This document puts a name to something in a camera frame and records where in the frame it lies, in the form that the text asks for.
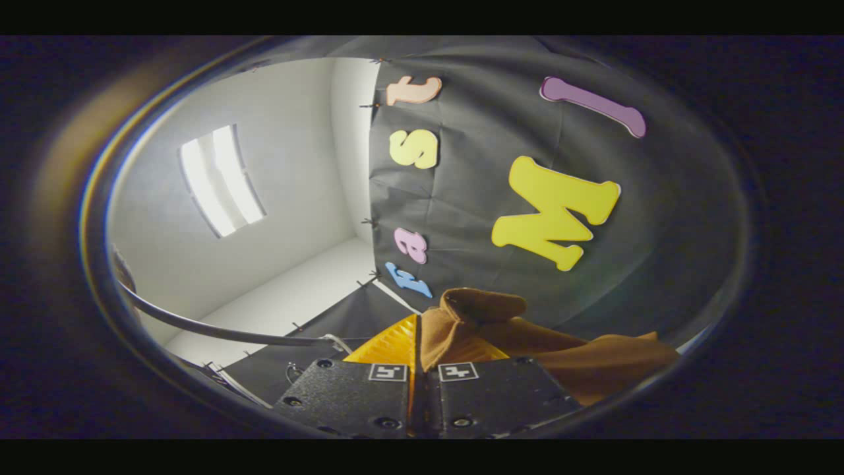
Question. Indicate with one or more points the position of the black clothes rail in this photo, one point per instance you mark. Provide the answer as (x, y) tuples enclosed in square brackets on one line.
[(217, 332)]

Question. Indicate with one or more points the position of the ceiling light panel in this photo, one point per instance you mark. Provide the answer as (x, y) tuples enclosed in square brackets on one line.
[(221, 181)]

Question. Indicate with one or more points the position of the brown shirt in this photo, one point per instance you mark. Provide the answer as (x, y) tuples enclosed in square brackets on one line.
[(593, 363)]

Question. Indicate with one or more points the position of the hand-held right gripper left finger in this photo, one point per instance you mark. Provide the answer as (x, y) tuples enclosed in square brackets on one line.
[(349, 396)]

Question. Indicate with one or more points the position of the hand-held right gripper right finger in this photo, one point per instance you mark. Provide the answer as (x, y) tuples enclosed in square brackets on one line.
[(491, 396)]

